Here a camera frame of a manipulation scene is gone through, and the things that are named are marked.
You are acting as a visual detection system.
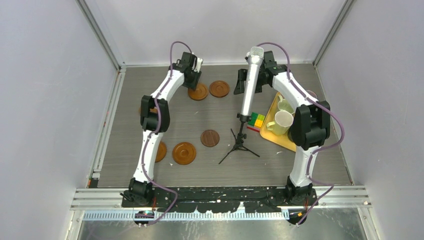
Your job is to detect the dark walnut wooden coaster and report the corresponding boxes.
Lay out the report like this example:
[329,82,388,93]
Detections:
[200,129,220,148]

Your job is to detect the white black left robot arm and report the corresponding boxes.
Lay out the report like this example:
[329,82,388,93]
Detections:
[122,52,203,207]

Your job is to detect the aluminium front rail frame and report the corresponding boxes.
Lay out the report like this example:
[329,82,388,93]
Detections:
[70,185,372,222]

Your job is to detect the mauve purple mug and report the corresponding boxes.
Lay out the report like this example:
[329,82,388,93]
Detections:
[306,90,318,99]

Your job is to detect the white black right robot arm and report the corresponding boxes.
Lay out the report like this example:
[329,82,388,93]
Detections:
[261,51,331,205]

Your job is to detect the light green mug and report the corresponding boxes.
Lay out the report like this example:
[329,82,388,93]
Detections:
[277,94,295,115]

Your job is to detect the black microphone tripod stand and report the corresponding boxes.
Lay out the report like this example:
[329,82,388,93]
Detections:
[218,113,260,165]

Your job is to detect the silver microphone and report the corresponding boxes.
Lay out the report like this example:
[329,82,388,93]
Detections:
[240,46,264,122]

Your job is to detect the cream yellow mug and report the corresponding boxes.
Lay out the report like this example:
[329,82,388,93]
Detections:
[266,110,294,136]

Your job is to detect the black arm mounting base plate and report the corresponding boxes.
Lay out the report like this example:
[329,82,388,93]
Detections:
[121,186,317,214]

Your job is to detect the yellow tray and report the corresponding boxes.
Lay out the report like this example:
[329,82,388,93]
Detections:
[259,92,296,152]

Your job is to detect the brown wooden coaster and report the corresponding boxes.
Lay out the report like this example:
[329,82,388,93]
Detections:
[187,83,208,101]
[172,142,197,165]
[138,107,158,116]
[209,80,230,98]
[155,141,167,163]

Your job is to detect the colourful toy brick block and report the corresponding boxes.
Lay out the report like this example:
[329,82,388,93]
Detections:
[246,112,265,133]

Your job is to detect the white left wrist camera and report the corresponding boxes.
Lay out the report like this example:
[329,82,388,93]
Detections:
[193,57,203,73]

